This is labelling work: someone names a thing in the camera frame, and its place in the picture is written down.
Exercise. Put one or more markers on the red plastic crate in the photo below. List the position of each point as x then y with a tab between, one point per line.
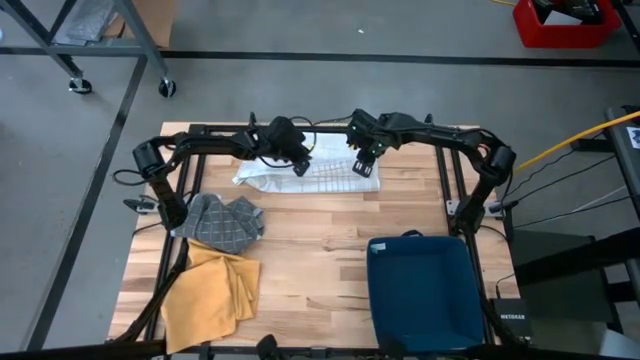
530	35

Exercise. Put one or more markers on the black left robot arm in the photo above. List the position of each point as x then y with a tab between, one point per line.
210	142

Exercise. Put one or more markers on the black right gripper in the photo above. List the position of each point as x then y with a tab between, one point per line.
367	132

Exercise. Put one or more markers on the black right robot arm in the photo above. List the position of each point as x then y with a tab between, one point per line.
450	137

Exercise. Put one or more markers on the black electronic device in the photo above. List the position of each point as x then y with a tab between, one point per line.
575	7

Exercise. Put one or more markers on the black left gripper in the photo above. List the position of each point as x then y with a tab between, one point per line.
282	137

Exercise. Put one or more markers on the mustard yellow towel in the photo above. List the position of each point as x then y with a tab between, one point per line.
210	295

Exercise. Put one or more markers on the blue fabric bin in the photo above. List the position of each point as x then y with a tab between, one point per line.
425	295

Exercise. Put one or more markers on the grey checked towel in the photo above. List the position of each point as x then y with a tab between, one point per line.
220	225

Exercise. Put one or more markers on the cardboard box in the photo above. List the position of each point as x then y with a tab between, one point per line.
160	20

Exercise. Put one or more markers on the black Netgear switch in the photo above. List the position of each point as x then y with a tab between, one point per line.
512	317

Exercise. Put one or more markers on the black equipment stand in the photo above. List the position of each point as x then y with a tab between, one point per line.
575	260

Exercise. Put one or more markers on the black table frame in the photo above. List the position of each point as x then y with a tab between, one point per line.
441	175

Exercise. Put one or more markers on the white checked towel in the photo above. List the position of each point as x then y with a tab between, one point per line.
330	177

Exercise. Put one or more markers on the metal cart with castors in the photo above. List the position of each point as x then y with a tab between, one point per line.
136	30

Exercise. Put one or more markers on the silver padded sheet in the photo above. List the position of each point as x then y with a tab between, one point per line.
90	20

